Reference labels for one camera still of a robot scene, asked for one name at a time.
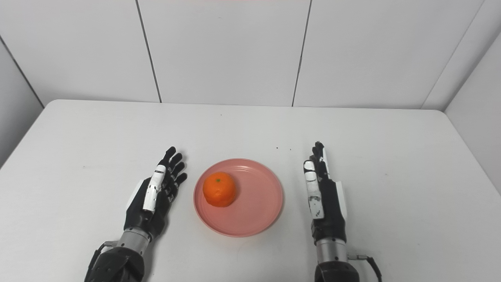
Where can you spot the pink plate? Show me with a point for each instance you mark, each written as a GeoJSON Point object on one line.
{"type": "Point", "coordinates": [242, 207]}

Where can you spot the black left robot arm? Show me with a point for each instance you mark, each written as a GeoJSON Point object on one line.
{"type": "Point", "coordinates": [117, 260]}

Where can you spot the orange fruit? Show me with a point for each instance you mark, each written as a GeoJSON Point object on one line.
{"type": "Point", "coordinates": [219, 189]}

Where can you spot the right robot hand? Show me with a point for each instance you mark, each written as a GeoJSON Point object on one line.
{"type": "Point", "coordinates": [325, 199]}

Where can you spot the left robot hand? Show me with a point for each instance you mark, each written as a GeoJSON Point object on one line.
{"type": "Point", "coordinates": [152, 199]}

